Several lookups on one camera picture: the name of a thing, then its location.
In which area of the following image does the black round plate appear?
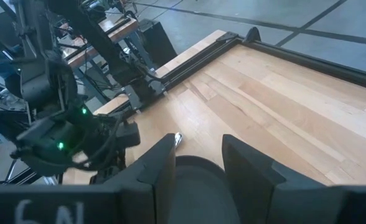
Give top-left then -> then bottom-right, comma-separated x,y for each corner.
166,155 -> 243,224

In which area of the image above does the black computer case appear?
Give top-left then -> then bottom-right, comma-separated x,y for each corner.
137,18 -> 178,68

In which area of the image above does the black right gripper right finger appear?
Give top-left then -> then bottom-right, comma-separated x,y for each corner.
221,134 -> 326,224

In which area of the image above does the black aluminium table frame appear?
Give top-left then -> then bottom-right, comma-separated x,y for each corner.
45,0 -> 366,113

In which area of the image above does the wooden workbench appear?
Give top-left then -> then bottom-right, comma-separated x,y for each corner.
60,12 -> 140,70

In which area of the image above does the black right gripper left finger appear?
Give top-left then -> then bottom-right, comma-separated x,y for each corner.
103,133 -> 177,224

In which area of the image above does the silver spoon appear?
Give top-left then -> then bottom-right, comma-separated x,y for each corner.
174,131 -> 184,149

